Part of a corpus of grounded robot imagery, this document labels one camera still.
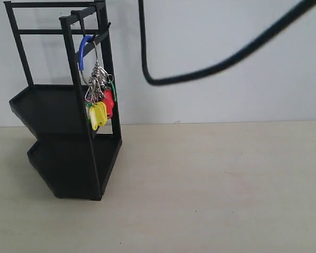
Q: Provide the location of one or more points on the black two-tier metal rack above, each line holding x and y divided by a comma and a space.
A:
74, 161

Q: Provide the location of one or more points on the bunch of colourful key tags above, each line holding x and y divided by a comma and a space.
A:
100, 96

